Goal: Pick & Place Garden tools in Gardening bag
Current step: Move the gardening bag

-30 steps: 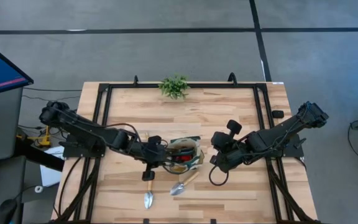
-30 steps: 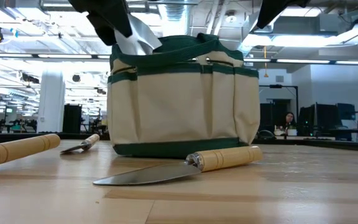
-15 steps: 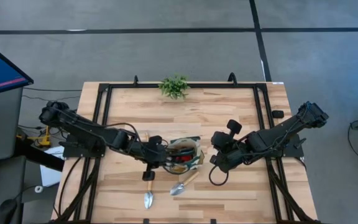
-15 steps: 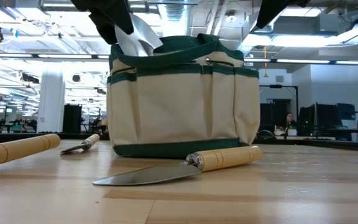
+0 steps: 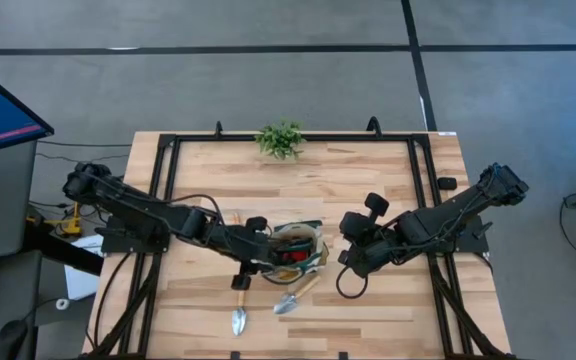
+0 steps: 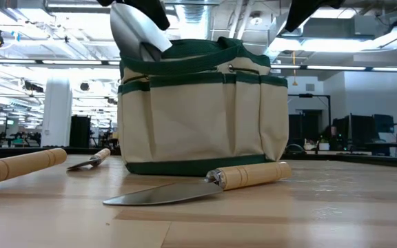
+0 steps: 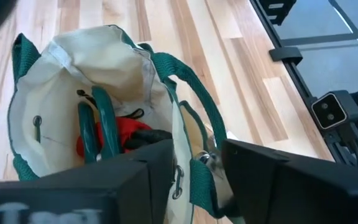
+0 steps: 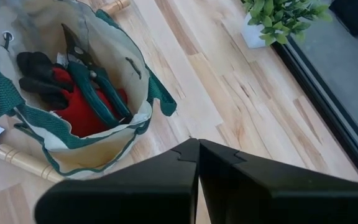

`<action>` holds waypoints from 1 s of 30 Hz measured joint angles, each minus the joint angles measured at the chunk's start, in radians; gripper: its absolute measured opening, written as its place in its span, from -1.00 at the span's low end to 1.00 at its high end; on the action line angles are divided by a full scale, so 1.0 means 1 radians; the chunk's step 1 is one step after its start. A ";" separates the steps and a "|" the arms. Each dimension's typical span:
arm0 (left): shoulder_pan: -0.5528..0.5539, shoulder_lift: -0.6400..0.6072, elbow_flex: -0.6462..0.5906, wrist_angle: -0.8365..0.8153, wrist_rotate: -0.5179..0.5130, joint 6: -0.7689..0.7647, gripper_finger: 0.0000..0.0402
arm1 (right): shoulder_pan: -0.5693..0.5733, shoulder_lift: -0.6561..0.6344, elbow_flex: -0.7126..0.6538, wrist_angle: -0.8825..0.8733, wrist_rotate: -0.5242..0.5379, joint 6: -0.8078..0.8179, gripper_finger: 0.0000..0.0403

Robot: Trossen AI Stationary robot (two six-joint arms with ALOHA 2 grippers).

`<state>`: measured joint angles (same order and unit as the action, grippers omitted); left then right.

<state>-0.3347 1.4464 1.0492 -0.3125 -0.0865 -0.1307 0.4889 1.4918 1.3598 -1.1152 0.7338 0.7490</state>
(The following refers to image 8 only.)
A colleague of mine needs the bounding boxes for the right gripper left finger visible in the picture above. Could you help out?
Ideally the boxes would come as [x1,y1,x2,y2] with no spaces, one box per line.
[34,138,200,224]

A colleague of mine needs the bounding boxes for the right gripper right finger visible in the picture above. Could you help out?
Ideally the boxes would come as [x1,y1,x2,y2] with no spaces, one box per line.
[199,139,358,224]

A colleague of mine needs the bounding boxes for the cream green gardening bag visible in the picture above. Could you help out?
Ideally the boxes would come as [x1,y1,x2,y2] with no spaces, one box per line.
[0,0,177,182]

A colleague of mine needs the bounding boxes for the green handled pruning shears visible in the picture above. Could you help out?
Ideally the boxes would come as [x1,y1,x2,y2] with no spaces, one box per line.
[61,23,134,128]

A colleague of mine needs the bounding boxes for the wide steel trowel wooden handle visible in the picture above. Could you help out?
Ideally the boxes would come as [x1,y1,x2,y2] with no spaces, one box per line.
[0,123,65,184]

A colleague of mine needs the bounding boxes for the narrow steel transplanter wooden handle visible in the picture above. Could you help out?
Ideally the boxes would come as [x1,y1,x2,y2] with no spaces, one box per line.
[99,0,132,16]

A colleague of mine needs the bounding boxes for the red black gardening glove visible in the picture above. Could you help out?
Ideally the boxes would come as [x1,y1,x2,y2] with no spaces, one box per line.
[16,51,129,138]

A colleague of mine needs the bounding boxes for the small green potted plant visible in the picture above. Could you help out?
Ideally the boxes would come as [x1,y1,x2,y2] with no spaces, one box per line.
[240,0,333,50]

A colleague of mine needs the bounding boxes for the black aluminium table frame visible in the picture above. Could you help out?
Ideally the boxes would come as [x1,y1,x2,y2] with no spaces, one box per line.
[272,35,358,184]

